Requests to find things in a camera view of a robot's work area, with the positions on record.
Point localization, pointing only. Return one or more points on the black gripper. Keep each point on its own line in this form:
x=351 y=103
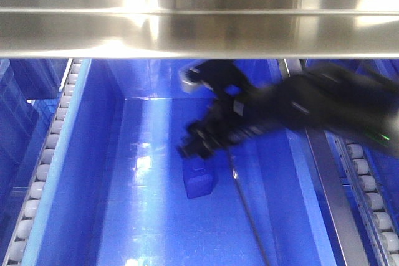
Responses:
x=238 y=111

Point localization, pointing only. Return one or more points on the small blue block part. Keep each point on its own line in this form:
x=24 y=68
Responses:
x=199 y=177

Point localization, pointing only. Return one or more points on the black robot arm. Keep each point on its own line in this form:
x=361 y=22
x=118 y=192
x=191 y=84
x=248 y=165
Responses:
x=328 y=97

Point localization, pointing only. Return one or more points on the steel shelf front beam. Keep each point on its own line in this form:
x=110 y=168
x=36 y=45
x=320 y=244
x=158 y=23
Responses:
x=200 y=28

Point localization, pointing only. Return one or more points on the large blue target bin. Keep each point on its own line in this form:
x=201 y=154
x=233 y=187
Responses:
x=115 y=193

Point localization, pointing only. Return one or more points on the right white roller track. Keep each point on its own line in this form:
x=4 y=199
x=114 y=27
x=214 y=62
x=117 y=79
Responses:
x=367 y=191

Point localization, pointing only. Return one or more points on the white roller track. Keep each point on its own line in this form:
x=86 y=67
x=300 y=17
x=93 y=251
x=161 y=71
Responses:
x=33 y=194
x=367 y=191

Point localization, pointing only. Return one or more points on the left white roller track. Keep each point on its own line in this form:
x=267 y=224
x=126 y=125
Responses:
x=33 y=194

